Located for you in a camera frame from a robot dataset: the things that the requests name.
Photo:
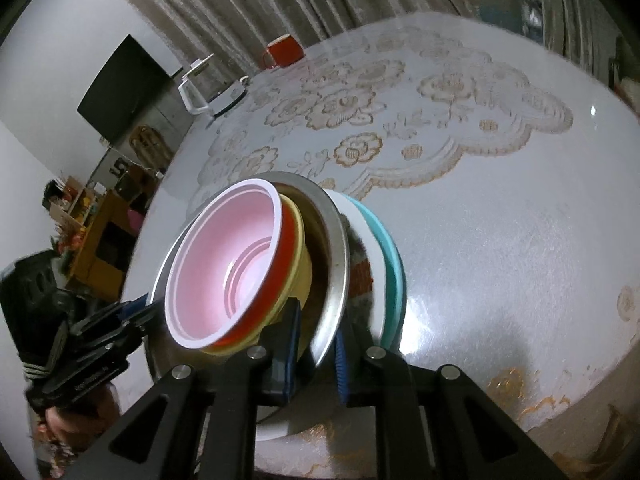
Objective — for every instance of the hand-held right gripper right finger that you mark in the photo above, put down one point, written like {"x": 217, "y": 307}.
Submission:
{"x": 341, "y": 370}

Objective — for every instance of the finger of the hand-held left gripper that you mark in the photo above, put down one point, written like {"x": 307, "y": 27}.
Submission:
{"x": 131, "y": 309}
{"x": 125, "y": 332}

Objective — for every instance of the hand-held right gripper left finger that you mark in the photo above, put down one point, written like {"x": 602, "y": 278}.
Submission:
{"x": 291, "y": 345}

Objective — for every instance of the stainless steel basin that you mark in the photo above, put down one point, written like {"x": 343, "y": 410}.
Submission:
{"x": 335, "y": 280}

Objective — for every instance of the yellow bowl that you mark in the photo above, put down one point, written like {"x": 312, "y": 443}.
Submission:
{"x": 300, "y": 260}

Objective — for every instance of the white floral plate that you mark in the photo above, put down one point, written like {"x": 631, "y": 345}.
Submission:
{"x": 362, "y": 275}

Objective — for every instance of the red bowl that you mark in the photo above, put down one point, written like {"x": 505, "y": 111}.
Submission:
{"x": 225, "y": 260}

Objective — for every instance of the light blue plate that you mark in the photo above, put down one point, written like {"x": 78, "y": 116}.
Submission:
{"x": 395, "y": 270}

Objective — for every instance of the large white printed plate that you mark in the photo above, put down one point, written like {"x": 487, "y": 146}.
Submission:
{"x": 360, "y": 217}

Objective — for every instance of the person's left forearm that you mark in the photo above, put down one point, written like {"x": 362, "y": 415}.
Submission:
{"x": 35, "y": 300}

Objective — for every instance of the person's left hand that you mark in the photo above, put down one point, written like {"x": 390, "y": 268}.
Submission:
{"x": 75, "y": 425}

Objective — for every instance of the person's patterned clothing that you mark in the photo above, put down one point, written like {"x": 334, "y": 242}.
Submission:
{"x": 50, "y": 445}

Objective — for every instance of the pink bag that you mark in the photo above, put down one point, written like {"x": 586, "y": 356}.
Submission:
{"x": 136, "y": 219}

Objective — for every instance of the cluttered wooden shelf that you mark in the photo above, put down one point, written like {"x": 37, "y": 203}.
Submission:
{"x": 70, "y": 205}

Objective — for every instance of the dark wooden chair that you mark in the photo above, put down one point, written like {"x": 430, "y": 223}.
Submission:
{"x": 150, "y": 147}

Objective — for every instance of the black television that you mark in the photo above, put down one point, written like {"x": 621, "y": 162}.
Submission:
{"x": 125, "y": 90}

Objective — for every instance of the white electric kettle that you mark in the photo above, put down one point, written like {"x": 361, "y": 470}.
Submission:
{"x": 200, "y": 95}

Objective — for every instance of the red mug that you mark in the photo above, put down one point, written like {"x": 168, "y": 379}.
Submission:
{"x": 285, "y": 52}

